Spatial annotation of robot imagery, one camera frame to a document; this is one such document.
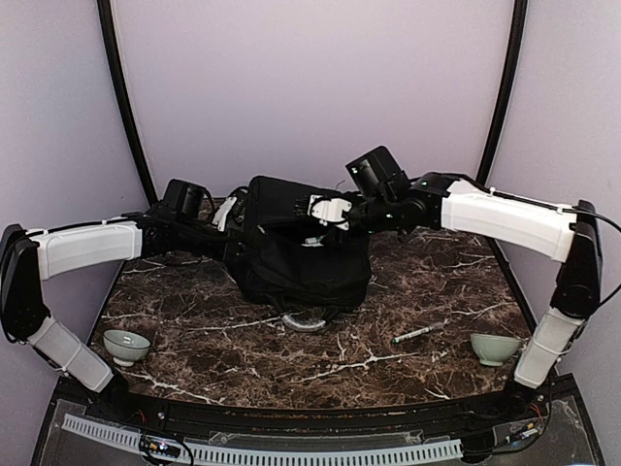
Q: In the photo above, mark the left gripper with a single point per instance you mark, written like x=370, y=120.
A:
x=226, y=248

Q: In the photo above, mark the green whiteboard pen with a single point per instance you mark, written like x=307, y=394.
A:
x=418, y=332

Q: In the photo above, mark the black student bag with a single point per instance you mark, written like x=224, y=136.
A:
x=274, y=269

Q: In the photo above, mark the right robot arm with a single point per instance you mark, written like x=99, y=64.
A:
x=565, y=234

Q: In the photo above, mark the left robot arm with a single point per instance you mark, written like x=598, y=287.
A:
x=47, y=274

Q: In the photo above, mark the left pale green bowl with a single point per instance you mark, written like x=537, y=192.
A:
x=125, y=347

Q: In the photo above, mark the pale green bowl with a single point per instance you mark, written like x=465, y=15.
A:
x=494, y=350
x=125, y=347

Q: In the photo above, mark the right pale green bowl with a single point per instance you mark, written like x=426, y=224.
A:
x=494, y=350

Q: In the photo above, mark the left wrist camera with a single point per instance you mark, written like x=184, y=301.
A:
x=194, y=205

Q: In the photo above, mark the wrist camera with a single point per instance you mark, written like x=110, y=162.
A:
x=194, y=205
x=376, y=174

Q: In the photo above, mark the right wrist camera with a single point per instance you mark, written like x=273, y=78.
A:
x=376, y=174

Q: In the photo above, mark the black front rail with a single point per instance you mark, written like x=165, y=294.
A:
x=193, y=420

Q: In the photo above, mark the white slotted cable duct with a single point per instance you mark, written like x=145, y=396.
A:
x=241, y=449

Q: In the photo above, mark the right black frame post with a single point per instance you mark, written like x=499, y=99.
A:
x=514, y=43

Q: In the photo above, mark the black frame post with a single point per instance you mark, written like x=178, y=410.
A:
x=514, y=43
x=106, y=19

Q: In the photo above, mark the left black frame post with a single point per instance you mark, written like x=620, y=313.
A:
x=106, y=19

